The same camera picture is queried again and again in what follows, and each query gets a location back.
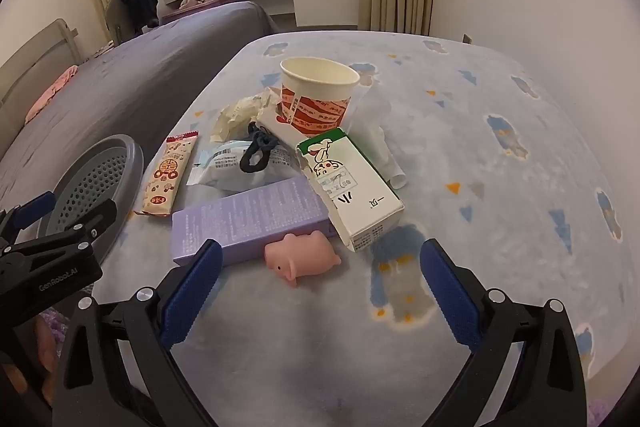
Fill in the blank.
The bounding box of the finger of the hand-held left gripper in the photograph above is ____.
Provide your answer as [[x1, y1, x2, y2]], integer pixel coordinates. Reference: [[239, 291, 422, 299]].
[[0, 191, 56, 253], [0, 198, 118, 258]]

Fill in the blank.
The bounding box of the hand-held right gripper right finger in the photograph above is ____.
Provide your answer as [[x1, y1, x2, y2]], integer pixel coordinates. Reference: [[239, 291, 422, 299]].
[[419, 238, 588, 427]]

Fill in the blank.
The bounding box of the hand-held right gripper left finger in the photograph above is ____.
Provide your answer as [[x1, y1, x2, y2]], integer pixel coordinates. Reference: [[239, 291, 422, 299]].
[[52, 238, 224, 427]]

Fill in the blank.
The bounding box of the grey perforated plastic basket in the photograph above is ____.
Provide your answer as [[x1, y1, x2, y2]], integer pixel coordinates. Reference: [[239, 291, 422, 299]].
[[42, 134, 145, 265]]

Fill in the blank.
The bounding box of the purple cardboard box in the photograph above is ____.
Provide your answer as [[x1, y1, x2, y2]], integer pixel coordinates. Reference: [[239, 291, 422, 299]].
[[171, 176, 337, 268]]

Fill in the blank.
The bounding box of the pink pig toy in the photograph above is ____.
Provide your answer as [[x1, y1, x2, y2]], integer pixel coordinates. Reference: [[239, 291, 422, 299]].
[[263, 230, 343, 288]]

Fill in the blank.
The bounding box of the white green carton box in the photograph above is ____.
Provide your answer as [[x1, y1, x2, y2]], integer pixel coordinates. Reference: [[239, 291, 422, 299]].
[[296, 127, 405, 254]]

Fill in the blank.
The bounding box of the red patterned paper cup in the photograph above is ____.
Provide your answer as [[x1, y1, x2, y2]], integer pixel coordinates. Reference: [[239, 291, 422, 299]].
[[279, 57, 361, 138]]

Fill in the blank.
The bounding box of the purple patterned cloth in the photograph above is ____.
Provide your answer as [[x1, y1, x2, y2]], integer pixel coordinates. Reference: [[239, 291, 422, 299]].
[[37, 309, 71, 348]]

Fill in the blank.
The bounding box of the red beige snack packet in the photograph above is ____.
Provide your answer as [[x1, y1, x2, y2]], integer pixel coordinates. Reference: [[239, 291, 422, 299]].
[[141, 130, 200, 218]]

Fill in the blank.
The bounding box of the light blue printed blanket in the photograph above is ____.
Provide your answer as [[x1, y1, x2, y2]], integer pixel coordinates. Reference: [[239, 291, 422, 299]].
[[92, 31, 636, 427]]

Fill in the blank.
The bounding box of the pink cloth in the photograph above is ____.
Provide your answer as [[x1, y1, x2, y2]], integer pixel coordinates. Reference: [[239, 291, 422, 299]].
[[24, 65, 80, 125]]

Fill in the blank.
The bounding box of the white wet wipes pack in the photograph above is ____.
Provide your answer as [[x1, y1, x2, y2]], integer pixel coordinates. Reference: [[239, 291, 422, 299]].
[[187, 138, 303, 192]]

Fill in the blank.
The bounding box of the beige bed headboard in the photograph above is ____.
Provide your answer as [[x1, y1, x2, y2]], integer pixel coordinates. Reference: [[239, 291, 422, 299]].
[[0, 18, 83, 128]]

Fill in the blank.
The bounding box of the clear plastic wrapper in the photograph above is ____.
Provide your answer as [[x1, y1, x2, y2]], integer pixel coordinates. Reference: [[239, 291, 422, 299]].
[[350, 87, 408, 190]]

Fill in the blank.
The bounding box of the grey bed sheet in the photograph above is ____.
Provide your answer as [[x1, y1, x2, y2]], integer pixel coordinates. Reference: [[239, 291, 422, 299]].
[[0, 1, 281, 218]]

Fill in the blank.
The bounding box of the crumpled cream wrapper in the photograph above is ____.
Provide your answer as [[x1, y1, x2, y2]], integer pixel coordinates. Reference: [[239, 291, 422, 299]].
[[209, 88, 281, 142]]

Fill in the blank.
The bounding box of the white paper packet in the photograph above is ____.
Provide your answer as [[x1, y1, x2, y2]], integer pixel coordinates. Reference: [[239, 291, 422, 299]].
[[255, 104, 326, 152]]

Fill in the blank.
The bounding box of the black hair tie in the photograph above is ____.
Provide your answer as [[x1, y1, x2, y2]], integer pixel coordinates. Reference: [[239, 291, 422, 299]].
[[239, 122, 279, 174]]

